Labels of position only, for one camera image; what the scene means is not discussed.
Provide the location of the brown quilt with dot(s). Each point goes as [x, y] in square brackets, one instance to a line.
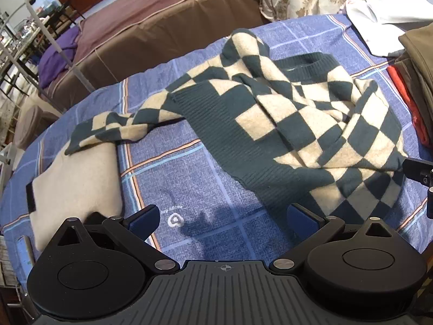
[162, 13]

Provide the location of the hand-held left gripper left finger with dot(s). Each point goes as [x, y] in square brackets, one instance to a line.
[146, 219]

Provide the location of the brown round stool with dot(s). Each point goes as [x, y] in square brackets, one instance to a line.
[30, 125]

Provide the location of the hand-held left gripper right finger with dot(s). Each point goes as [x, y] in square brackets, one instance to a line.
[304, 219]

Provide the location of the blue plaid bed sheet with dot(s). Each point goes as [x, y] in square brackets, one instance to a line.
[189, 182]

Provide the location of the white metal tube frame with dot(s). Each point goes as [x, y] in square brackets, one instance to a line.
[83, 78]

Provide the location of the olive brown folded garment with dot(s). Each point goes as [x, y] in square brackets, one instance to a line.
[419, 50]

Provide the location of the purple cloth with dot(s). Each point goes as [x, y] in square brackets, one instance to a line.
[57, 54]

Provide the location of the orange red folded garment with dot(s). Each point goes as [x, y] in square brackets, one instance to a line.
[406, 88]

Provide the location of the folded beige garment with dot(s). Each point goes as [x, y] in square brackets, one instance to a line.
[77, 182]

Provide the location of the green and cream checkered sweater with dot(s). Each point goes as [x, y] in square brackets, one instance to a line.
[216, 108]

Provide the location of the white garment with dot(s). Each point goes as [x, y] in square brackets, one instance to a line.
[389, 13]

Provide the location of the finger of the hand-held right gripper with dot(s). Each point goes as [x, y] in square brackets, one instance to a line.
[419, 171]

